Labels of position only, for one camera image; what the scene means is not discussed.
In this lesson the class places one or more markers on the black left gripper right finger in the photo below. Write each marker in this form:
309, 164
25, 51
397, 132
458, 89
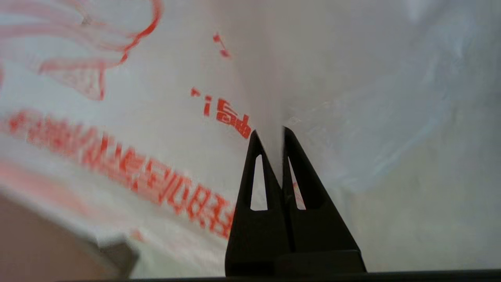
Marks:
317, 231

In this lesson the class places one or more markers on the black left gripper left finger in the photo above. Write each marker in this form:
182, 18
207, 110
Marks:
254, 235

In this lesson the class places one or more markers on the fresh white red plastic bag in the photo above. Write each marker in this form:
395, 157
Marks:
156, 117

